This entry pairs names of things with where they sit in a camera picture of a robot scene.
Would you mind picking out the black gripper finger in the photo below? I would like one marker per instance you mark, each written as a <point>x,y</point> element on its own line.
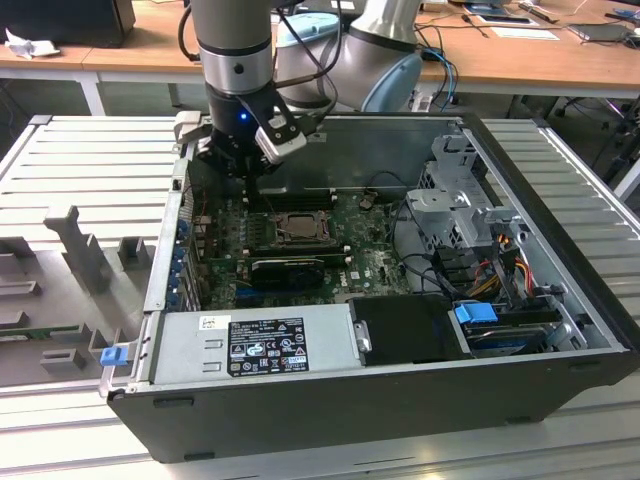
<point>252,192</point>

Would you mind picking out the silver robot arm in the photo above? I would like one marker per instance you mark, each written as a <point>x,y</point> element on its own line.
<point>230,30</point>

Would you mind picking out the CPU socket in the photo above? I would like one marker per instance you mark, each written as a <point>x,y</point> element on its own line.
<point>276,239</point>

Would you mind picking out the blue expansion slot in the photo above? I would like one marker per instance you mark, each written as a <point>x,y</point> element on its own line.
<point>246,299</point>

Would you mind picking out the black graphics card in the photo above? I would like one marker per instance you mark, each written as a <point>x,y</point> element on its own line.
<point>287,275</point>

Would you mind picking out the round coin battery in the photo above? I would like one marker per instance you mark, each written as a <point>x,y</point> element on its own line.
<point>366,201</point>

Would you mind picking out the green motherboard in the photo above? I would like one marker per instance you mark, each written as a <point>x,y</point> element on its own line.
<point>370,260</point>

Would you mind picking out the black label sticker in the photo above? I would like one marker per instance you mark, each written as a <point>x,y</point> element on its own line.
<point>267,347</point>

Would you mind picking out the silver power supply unit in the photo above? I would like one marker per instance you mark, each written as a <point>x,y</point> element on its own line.
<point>185,350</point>

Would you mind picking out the grey parts rack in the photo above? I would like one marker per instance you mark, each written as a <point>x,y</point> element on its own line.
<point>80,250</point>

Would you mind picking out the black box on desk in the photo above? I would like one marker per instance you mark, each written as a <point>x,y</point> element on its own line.
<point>70,22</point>

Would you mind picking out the silver metal drive cage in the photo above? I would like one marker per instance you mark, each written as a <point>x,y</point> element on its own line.
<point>440,200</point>

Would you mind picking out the white power strip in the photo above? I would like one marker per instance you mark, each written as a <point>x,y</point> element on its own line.
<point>421,101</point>

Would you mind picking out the short wooden desk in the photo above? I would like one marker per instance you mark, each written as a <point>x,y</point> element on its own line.
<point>40,62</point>

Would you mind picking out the crumpled white paper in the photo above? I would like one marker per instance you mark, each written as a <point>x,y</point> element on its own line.
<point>30,46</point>

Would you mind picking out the blue case latch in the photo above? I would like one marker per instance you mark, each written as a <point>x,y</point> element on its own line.
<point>112,356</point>

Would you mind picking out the black open PC case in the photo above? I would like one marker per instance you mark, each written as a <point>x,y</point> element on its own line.
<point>300,415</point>

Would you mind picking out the green RAM stick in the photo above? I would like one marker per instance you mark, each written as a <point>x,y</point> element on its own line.
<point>40,331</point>

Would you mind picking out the hard disk in blue carrier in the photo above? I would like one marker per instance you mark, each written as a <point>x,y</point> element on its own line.
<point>475,315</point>

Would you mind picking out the long wooden desk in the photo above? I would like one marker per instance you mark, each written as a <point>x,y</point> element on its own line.
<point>500,60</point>

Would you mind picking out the long white paper sheet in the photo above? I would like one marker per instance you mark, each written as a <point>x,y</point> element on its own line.
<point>525,33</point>

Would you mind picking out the black office chair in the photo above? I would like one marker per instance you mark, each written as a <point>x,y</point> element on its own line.
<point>622,145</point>

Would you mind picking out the grey flat laptop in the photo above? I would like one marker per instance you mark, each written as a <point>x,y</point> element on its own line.
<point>600,32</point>

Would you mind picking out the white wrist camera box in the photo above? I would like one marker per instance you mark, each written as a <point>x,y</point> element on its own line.
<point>282,142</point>

